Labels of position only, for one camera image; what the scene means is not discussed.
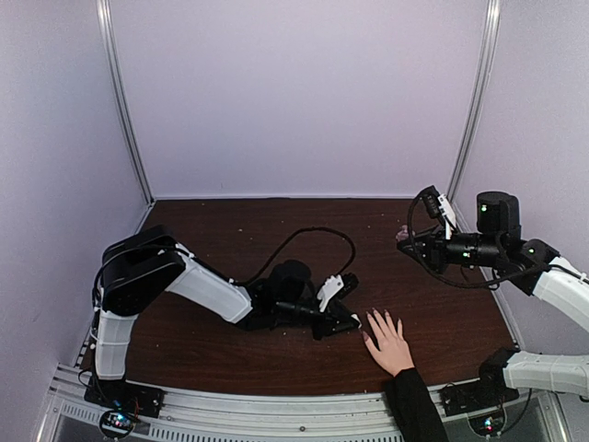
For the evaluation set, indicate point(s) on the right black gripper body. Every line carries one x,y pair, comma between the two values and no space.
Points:
440,259

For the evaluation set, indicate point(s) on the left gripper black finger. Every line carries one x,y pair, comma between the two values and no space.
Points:
327,328
341,311

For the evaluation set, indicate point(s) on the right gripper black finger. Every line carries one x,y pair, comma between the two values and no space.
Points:
418,252
424,236

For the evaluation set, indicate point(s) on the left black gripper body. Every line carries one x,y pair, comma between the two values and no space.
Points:
330,318

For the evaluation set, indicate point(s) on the purple nail polish bottle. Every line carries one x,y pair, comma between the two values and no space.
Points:
403,233

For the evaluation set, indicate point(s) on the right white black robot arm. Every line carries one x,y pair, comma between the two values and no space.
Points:
493,254

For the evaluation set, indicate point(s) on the black sleeved forearm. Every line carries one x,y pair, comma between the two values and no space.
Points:
412,408

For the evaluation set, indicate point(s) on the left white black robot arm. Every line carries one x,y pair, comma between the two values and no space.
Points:
136,270

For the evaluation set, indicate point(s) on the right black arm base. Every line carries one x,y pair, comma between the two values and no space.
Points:
478,396

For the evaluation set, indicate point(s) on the person's bare hand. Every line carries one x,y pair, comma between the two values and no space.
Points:
389,348

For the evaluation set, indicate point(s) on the right green circuit board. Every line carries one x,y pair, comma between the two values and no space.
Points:
487,425

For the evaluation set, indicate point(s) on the green circuit board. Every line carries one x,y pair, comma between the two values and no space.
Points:
487,425
117,424

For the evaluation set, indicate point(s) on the left green circuit board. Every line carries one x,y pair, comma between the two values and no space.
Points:
117,424

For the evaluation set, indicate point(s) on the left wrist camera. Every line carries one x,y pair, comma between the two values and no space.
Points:
336,286

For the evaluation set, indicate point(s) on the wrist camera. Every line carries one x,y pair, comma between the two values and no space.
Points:
438,207
336,286

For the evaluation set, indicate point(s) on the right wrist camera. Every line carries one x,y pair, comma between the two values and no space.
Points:
438,207

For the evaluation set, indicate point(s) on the right aluminium corner post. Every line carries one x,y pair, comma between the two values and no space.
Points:
487,52

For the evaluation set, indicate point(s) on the aluminium corner post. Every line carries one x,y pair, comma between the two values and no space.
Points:
109,41
487,52

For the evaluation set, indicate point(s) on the aluminium front rail frame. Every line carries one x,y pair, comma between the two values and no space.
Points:
191,415

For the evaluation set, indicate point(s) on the left aluminium corner post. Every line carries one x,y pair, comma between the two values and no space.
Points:
109,41

